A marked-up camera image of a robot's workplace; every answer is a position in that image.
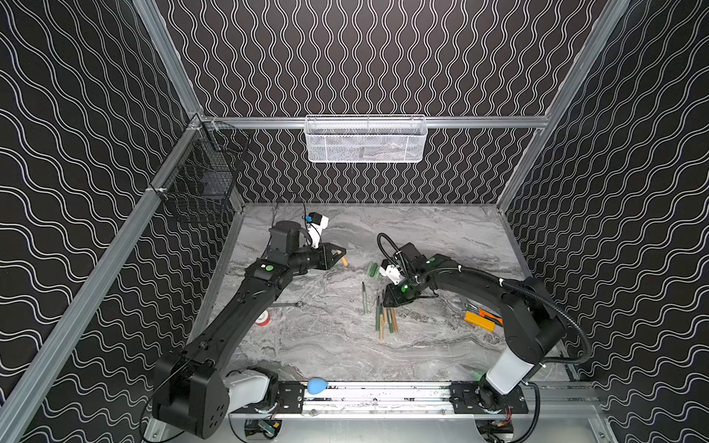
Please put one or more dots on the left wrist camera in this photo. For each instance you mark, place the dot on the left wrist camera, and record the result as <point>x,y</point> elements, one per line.
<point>316,223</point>

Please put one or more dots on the metal wrench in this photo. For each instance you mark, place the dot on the metal wrench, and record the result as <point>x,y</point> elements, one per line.
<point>298,304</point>

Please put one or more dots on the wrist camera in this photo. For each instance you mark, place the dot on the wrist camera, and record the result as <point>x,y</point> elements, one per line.
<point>392,273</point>
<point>316,223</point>

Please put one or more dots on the aluminium front rail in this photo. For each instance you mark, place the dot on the aluminium front rail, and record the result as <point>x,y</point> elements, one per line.
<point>376,396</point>

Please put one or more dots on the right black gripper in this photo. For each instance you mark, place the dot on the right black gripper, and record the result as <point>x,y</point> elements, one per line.
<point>396,292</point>

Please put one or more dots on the white wire mesh basket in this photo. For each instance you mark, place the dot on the white wire mesh basket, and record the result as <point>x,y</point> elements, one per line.
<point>359,139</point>

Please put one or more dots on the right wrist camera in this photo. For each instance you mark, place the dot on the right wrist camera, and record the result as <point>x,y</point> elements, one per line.
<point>392,273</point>

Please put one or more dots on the orange yellow box cutter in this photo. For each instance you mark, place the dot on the orange yellow box cutter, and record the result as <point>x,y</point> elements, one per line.
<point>483,319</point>

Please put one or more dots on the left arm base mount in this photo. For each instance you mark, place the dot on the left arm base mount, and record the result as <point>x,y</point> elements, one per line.
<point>287,398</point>

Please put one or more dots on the blue egg-shaped object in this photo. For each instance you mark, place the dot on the blue egg-shaped object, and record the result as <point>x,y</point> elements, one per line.
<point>316,386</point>

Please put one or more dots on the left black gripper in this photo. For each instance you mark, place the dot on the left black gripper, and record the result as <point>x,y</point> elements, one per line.
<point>324,257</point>

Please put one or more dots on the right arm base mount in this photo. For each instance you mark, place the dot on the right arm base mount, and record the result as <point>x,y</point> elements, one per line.
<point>471,398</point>

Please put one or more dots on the green pen far left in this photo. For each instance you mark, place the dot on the green pen far left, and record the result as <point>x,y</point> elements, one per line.
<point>364,298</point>

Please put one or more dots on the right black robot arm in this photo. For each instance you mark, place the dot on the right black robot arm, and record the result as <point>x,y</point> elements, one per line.
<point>536,330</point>

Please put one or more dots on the red white tape roll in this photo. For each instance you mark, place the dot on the red white tape roll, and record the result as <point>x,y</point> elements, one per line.
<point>263,319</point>

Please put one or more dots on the black wire mesh basket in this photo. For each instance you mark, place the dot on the black wire mesh basket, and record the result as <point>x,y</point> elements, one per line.
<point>200,188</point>

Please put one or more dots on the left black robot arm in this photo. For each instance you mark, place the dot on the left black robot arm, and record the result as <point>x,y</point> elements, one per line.
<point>191,390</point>

